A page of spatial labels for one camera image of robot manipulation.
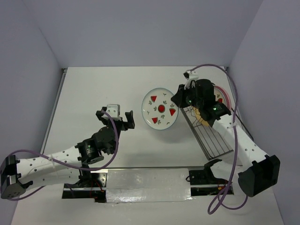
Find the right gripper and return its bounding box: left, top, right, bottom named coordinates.
left=171, top=82, right=203, bottom=109

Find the white strawberry plate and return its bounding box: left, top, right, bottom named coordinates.
left=141, top=88, right=179, bottom=130
left=214, top=87, right=227, bottom=105

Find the yellow plate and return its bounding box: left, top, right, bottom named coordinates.
left=193, top=107, right=209, bottom=127

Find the pink plate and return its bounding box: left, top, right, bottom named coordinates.
left=214, top=86, right=232, bottom=110

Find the wire dish rack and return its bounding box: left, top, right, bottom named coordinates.
left=178, top=103, right=254, bottom=161

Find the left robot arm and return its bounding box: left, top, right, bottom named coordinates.
left=0, top=105, right=135, bottom=201

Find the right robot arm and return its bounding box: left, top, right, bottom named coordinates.
left=171, top=79, right=280, bottom=197

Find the silver taped panel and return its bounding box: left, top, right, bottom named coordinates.
left=105, top=168, right=192, bottom=203

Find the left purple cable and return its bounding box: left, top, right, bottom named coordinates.
left=4, top=107, right=120, bottom=201

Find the purple cable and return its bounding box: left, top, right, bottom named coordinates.
left=191, top=63, right=249, bottom=215
left=4, top=107, right=120, bottom=201

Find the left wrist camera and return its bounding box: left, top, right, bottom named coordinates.
left=106, top=104, right=121, bottom=120

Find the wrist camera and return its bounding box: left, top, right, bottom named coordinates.
left=183, top=70, right=199, bottom=90
left=106, top=104, right=121, bottom=120

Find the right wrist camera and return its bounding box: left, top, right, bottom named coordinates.
left=183, top=70, right=199, bottom=90

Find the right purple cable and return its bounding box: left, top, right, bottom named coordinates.
left=191, top=63, right=249, bottom=215

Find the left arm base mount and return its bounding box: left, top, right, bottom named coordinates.
left=62, top=170, right=108, bottom=203

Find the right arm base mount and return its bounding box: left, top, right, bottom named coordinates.
left=186, top=159, right=228, bottom=197

